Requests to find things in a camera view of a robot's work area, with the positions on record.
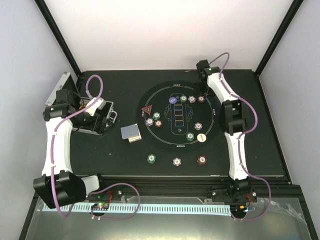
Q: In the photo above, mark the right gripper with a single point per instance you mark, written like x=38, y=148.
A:
x=197, y=89

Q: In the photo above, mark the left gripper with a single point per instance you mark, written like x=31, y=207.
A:
x=99, y=130

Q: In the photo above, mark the purple round button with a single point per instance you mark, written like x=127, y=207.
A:
x=173, y=100

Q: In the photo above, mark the blue playing card deck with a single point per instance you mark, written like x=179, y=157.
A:
x=130, y=131

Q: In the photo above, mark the white round dealer button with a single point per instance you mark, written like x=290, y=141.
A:
x=201, y=137

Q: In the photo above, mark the red triangle marker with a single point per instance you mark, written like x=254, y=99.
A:
x=147, y=109

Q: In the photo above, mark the green poker chip stack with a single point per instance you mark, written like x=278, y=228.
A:
x=151, y=158

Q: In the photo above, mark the red brown poker chip stack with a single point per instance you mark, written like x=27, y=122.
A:
x=201, y=160

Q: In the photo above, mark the blue white poker chip stack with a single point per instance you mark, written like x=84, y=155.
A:
x=176, y=162

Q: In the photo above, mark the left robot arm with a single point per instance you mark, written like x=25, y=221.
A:
x=58, y=186

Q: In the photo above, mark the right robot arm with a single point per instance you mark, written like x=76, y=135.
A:
x=233, y=122

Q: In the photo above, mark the aluminium poker chip case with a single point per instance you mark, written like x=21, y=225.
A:
x=65, y=100

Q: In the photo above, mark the round black poker mat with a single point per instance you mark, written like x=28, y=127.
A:
x=178, y=119

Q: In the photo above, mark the left base circuit board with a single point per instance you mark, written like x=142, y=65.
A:
x=102, y=206

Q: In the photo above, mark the base circuit board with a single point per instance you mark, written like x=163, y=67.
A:
x=241, y=208
x=102, y=206

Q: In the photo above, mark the right base circuit board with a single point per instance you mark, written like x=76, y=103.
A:
x=241, y=208

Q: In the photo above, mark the black aluminium rail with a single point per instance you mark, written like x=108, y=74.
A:
x=169, y=186

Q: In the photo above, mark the white slotted cable duct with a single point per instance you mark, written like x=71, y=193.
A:
x=145, y=208

